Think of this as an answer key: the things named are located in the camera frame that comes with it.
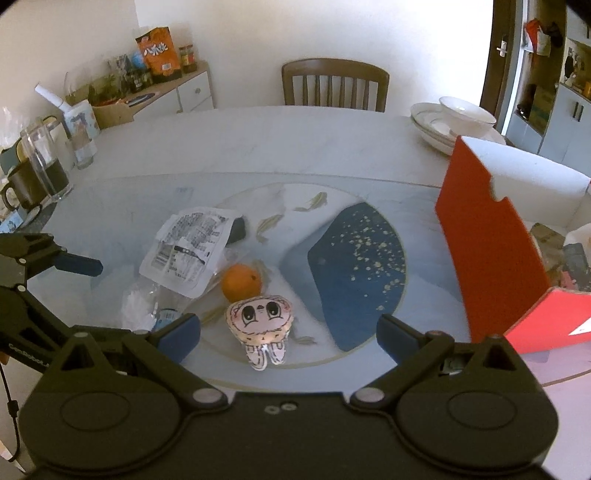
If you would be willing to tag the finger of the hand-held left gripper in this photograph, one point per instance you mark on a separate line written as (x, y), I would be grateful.
(78, 265)

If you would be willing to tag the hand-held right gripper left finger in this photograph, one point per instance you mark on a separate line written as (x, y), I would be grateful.
(181, 333)

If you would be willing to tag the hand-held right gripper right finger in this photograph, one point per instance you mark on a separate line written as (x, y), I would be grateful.
(391, 331)

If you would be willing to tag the cartoon face plush packet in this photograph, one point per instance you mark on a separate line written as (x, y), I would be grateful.
(258, 321)

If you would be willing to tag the orange fruit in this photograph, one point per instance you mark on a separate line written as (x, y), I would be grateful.
(241, 282)

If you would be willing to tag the white printed packet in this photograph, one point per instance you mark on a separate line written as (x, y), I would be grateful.
(189, 249)

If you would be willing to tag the red cardboard box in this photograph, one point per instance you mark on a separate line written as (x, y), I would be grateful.
(485, 240)

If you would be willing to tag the grey anime print packet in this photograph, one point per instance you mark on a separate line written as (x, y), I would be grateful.
(577, 267)

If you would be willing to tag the clear plastic wrapper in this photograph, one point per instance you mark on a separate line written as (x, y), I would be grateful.
(138, 307)

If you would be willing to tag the dark blue speckled placemat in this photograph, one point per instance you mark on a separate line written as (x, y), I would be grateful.
(360, 267)

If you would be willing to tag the dark mug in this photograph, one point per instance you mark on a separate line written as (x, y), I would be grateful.
(21, 187)

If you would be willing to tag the tall glass tumbler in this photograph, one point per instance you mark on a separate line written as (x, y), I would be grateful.
(46, 166)

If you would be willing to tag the small drinking glass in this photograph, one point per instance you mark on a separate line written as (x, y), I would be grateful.
(84, 152)

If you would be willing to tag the small black object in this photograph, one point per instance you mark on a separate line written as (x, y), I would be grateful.
(238, 229)

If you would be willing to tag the glass turntable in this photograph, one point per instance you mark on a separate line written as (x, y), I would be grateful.
(184, 194)

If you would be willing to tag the white printed mug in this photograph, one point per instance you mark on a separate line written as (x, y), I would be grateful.
(82, 121)

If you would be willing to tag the white paper roll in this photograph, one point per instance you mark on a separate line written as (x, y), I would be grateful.
(51, 97)

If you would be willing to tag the glass vase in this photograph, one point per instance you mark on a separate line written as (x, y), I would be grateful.
(87, 87)

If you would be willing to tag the white sideboard cabinet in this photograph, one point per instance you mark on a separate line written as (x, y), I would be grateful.
(194, 94)

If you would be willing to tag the white bowl on plates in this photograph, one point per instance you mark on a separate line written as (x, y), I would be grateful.
(434, 127)

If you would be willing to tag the orange snack bag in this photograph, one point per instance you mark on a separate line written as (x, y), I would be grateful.
(159, 53)

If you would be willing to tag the glass jar red lid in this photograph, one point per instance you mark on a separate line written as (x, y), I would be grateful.
(188, 60)

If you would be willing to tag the wooden slat-back chair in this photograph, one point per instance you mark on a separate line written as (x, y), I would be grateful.
(334, 85)

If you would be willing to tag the small cardboard box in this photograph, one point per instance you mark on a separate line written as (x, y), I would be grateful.
(542, 106)

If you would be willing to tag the brown door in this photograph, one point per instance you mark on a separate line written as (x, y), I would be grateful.
(501, 55)

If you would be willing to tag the red hanging bag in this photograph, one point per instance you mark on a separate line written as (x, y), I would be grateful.
(535, 37)

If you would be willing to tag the white cabinet wall unit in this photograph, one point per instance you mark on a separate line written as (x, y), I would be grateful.
(568, 115)

